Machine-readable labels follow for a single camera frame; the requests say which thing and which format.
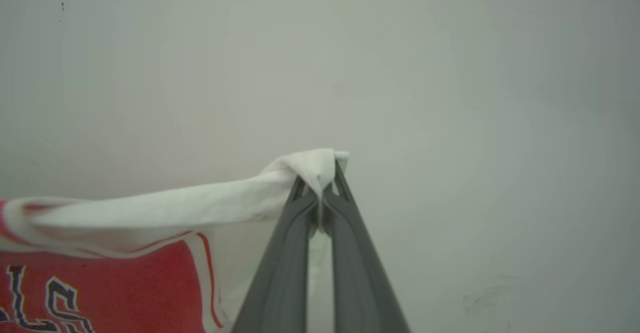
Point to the red and white jersey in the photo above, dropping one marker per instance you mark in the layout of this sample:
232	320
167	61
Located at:
125	293

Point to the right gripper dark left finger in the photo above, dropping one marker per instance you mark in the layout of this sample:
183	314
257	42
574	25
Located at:
280	283

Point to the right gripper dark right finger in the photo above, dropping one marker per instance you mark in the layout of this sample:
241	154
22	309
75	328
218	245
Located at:
360	283

